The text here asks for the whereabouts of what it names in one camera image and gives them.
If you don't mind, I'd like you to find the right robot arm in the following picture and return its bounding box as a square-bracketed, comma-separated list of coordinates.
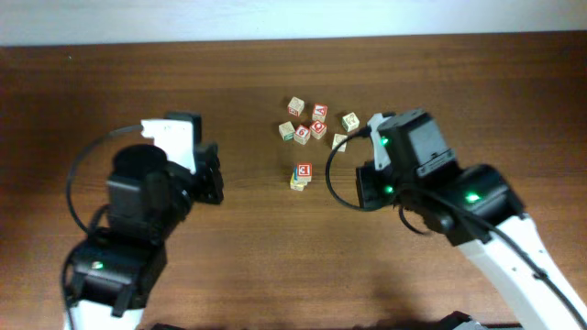
[357, 109, 586, 329]

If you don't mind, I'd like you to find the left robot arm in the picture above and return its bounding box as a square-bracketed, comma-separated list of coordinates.
[60, 112, 224, 329]

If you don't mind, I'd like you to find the plain wooden block right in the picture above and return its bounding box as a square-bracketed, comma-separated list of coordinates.
[332, 133, 348, 152]

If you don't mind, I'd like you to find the green edged block right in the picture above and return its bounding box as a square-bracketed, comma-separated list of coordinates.
[342, 112, 360, 132]

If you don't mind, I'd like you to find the green edged block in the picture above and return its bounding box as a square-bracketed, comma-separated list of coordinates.
[278, 121, 295, 141]
[342, 112, 360, 132]

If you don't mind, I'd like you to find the red letter Q block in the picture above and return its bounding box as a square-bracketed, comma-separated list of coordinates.
[310, 120, 327, 139]

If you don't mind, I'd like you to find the red number 6 block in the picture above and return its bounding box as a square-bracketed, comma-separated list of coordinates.
[293, 125, 311, 145]

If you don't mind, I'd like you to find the green edged block centre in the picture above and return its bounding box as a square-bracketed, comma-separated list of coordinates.
[278, 121, 295, 141]

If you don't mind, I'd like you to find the red letter V block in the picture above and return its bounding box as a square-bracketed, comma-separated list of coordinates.
[312, 103, 328, 123]

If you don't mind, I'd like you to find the wooden block red top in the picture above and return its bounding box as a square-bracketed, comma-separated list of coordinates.
[287, 96, 305, 116]

